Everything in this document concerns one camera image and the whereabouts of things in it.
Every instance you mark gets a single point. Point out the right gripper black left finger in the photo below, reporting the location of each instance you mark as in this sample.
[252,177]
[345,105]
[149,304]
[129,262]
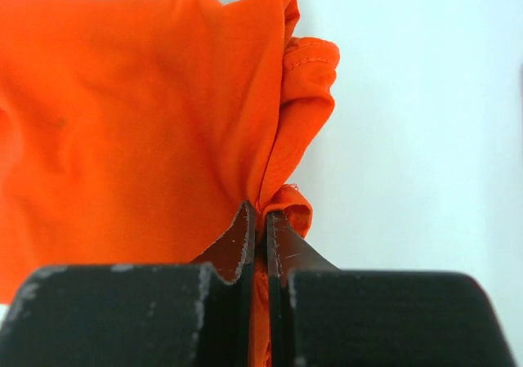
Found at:
[194,314]

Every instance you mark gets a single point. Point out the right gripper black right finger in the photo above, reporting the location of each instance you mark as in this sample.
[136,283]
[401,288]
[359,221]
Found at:
[324,316]

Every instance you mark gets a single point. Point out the orange t shirt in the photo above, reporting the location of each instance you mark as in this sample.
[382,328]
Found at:
[133,130]

